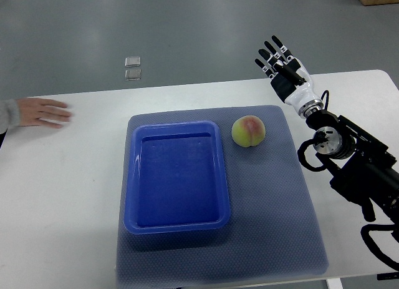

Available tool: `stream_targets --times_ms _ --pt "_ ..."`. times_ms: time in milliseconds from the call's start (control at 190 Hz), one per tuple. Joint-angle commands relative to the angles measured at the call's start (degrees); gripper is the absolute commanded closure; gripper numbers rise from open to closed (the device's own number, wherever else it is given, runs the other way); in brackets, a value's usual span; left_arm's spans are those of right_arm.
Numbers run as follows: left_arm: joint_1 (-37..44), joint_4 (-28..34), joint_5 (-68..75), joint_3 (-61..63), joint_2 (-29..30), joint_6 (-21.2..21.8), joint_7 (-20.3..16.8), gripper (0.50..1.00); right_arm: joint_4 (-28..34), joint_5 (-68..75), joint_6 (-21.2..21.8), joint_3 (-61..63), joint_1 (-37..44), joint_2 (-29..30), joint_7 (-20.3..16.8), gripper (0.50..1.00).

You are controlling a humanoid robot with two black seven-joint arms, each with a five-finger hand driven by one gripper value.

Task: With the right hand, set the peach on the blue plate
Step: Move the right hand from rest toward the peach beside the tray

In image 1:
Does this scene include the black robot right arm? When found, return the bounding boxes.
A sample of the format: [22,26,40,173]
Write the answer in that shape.
[297,91,398,225]

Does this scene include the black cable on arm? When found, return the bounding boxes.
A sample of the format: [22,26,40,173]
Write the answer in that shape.
[360,225,399,271]

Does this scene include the person's bare hand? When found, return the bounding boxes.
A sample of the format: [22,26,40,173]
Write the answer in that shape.
[16,98,72,129]

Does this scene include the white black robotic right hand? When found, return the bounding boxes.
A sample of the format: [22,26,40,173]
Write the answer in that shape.
[255,35,324,118]

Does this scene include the upper metal floor plate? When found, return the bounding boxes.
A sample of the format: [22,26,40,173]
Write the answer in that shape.
[125,56,141,67]

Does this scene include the green red peach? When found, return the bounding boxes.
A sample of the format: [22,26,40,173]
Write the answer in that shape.
[231,115,266,148]

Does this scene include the blue grey textured mat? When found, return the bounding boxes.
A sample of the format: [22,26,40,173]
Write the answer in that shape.
[116,105,329,288]

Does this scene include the grey sleeved forearm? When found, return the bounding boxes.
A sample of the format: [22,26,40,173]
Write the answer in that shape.
[0,99,21,134]

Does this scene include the blue plastic tray plate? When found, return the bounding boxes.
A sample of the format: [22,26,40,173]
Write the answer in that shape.
[123,120,231,235]

